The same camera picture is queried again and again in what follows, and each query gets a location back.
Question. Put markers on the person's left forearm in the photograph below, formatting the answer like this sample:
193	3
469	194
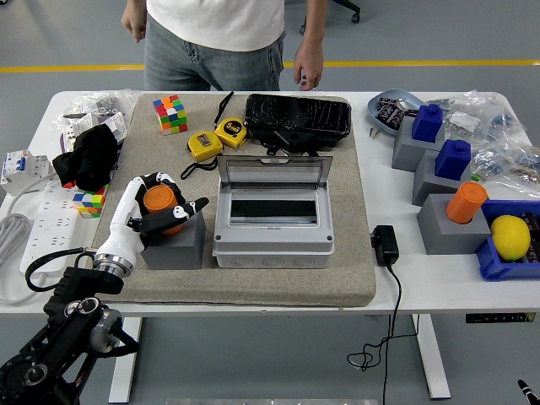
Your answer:
315	21

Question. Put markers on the blue-grey bowl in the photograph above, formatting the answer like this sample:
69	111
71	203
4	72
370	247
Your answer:
401	95

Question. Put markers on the smoky transparent box lid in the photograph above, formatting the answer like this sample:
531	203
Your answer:
272	173

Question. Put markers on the grey electrical junction box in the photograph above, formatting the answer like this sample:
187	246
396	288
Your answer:
272	246

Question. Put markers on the grey block holder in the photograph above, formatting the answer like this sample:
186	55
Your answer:
429	185
448	238
408	154

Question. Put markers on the dark printed packet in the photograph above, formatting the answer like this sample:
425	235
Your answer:
385	101
389	116

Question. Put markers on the blue block battery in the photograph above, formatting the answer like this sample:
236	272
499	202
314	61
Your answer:
427	122
452	160

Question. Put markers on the black power adapter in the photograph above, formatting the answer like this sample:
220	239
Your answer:
385	244

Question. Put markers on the black plastic tray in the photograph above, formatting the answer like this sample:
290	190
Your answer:
297	114

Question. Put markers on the black plastic bracket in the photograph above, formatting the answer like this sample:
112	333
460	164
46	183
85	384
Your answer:
292	137

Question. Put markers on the person's right forearm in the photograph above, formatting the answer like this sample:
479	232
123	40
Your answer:
136	4

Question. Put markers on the yellow tape measure 5m print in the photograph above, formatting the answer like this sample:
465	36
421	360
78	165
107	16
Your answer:
231	131

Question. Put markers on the clear bag of small parts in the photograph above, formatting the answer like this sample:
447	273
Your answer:
476	114
502	152
523	177

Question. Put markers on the white circuit breaker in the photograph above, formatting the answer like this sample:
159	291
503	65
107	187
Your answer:
21	169

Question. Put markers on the grey block with round hole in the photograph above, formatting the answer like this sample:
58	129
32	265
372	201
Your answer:
177	253

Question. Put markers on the colourful puzzle cube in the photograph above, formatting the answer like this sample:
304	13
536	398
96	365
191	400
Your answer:
171	115
89	204

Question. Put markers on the clear bag of screws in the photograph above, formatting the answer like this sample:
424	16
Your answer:
90	103

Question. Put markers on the person's left hand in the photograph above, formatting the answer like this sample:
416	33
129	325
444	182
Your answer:
310	63

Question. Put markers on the black office chair base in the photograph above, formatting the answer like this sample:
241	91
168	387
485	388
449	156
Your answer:
348	8

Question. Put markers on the white power strip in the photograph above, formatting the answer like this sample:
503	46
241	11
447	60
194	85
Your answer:
50	228

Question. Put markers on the grey-brown mat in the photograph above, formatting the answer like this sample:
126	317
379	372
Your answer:
126	287

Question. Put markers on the black cloth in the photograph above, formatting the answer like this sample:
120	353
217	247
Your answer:
90	158

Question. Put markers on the person's right hand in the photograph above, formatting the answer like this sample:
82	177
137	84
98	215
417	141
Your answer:
135	23

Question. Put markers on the orange cylinder battery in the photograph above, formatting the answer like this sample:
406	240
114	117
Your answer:
465	202
160	200

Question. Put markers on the blue plastic bin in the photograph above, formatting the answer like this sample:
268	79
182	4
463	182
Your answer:
506	270

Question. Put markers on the white table leg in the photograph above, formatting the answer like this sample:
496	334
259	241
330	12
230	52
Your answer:
432	358
124	358

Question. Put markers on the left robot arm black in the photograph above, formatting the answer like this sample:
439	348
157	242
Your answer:
71	320

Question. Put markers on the black table control panel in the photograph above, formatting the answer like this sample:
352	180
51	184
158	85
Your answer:
498	317

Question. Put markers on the dark packets stack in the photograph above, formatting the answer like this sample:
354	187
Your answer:
534	228

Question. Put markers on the person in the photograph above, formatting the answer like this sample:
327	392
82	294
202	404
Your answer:
211	42

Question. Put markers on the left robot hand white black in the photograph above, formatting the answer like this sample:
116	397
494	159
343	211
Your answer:
122	219

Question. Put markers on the white labelled small box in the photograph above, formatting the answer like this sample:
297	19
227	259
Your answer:
116	126

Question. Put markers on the white purple packet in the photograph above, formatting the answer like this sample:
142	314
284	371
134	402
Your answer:
73	133

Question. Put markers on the yellow lemon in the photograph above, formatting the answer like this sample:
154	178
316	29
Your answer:
510	236

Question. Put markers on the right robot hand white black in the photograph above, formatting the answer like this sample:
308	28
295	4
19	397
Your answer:
527	388

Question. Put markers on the yellow tape measure label window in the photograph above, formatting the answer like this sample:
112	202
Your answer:
204	145

